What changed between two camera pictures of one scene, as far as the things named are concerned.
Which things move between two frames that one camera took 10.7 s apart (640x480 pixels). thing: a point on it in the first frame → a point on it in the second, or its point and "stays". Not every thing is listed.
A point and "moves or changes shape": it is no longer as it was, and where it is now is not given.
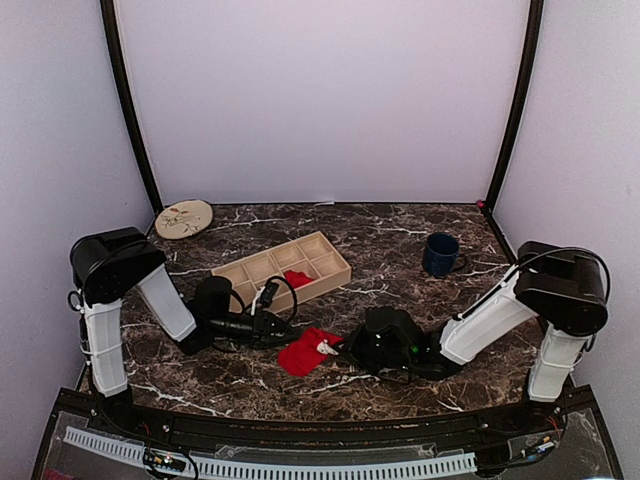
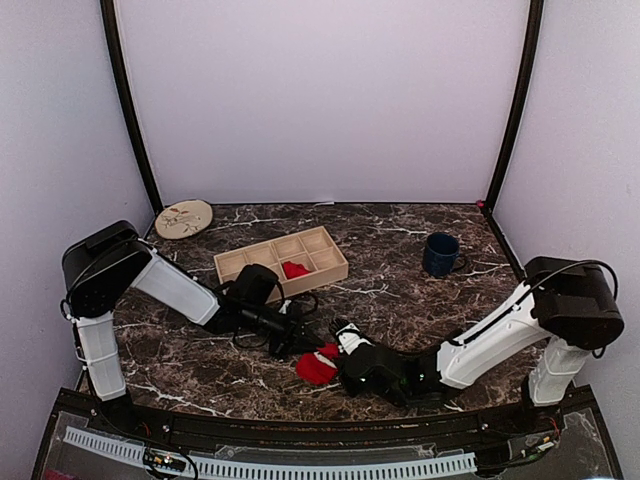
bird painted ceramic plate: [183, 219] stays
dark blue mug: [442, 254] stays
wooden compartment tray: [311, 263] moves or changes shape
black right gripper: [352, 346] → [350, 385]
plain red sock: [301, 356] moves or changes shape
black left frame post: [128, 110] stays
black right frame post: [535, 34] stays
